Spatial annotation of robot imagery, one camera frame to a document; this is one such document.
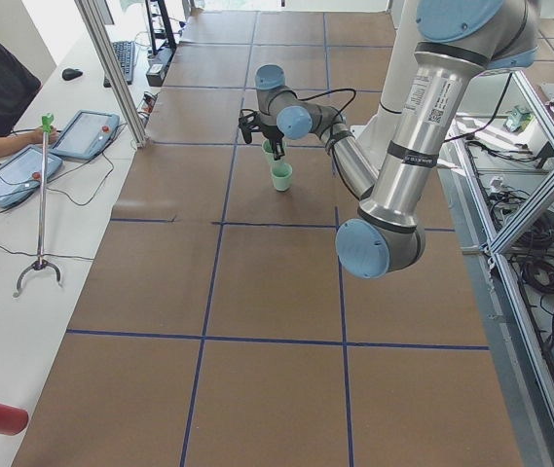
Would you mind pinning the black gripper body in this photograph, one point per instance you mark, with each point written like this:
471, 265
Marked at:
273, 132

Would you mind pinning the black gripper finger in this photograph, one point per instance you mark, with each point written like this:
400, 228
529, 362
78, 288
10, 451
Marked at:
277, 148

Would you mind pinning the mint green cup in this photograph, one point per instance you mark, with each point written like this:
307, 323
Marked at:
272, 160
281, 174

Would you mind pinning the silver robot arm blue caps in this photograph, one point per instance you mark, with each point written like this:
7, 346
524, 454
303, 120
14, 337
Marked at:
440, 47

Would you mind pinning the black keyboard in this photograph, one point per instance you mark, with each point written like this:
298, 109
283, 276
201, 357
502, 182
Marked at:
125, 53

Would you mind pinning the blue teach pendant far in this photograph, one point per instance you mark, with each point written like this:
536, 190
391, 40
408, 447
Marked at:
86, 135

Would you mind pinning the blue teach pendant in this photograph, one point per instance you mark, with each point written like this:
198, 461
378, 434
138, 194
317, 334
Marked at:
20, 176
86, 135

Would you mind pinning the brown paper table cover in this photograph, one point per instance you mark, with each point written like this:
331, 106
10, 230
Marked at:
216, 326

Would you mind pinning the black computer mouse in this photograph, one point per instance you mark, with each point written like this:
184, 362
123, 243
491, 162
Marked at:
70, 74

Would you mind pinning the grabber tool silver green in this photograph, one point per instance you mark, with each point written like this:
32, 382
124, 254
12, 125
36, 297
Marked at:
40, 261

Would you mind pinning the blue teach pendant near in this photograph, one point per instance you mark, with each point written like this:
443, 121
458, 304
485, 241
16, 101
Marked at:
20, 176

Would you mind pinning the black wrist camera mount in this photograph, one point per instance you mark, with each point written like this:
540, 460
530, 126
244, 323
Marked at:
248, 124

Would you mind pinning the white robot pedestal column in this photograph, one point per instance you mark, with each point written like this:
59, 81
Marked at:
402, 68

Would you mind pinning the grey aluminium post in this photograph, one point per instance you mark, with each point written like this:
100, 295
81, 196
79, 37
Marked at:
93, 21

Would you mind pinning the aluminium frame right side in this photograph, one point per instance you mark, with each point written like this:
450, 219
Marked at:
499, 161

